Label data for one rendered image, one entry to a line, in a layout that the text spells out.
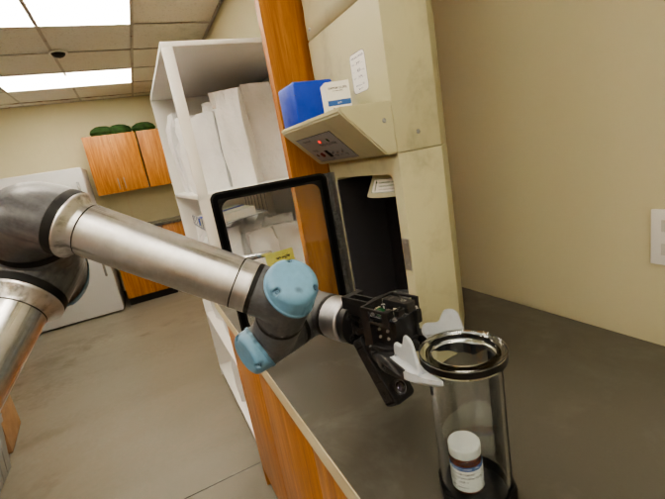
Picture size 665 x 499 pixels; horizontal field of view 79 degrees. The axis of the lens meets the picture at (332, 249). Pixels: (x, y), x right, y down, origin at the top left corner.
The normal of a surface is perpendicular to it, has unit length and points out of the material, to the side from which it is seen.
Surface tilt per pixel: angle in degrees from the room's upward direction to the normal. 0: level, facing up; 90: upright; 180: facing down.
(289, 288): 45
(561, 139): 90
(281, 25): 90
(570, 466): 0
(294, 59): 90
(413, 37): 90
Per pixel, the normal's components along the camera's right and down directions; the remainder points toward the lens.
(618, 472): -0.17, -0.96
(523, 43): -0.88, 0.25
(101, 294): 0.44, 0.13
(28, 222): -0.04, 0.18
